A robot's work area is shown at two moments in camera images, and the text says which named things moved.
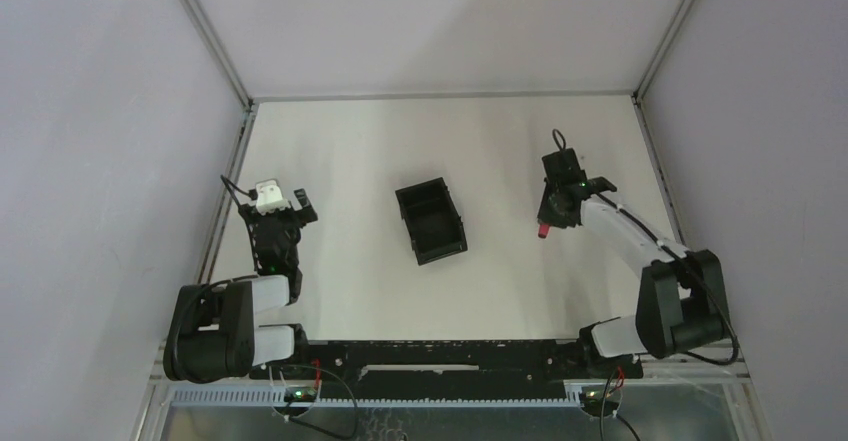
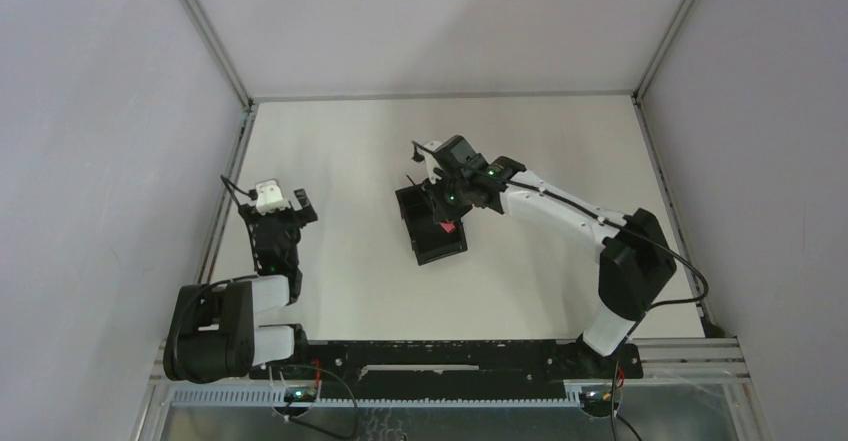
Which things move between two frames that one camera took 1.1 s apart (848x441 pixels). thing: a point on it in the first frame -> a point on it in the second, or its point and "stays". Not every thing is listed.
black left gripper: [291, 211] stays
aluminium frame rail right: [648, 75] stays
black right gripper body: [548, 212] -> [449, 196]
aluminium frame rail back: [569, 95] stays
